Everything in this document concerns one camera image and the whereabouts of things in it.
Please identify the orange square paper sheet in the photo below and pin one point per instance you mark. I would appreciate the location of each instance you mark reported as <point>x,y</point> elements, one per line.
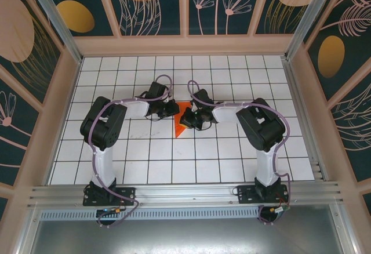
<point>179,129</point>

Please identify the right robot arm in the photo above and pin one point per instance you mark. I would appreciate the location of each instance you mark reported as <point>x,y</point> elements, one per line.
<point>268,164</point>

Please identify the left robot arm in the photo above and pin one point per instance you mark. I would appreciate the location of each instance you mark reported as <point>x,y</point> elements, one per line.
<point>103,164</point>

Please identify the grey metal sheet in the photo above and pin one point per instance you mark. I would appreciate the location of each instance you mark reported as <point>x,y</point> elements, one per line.
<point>185,236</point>

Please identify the small controller board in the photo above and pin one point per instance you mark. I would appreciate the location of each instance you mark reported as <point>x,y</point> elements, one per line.
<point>108,212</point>
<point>278,210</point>

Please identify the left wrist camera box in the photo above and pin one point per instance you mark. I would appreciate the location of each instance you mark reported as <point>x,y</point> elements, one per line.
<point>167,97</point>

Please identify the aluminium mounting rail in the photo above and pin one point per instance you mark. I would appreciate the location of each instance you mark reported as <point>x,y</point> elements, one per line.
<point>185,191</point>

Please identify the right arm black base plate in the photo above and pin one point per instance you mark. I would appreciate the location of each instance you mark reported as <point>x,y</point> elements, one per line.
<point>249,194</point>

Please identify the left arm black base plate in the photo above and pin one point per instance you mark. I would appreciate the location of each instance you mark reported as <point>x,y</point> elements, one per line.
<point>124,196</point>

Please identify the aluminium side rail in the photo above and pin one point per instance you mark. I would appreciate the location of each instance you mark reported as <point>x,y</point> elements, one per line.
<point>303,120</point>

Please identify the aluminium frame post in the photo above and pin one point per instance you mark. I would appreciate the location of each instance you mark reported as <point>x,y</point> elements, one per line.
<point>56,22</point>
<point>308,19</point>

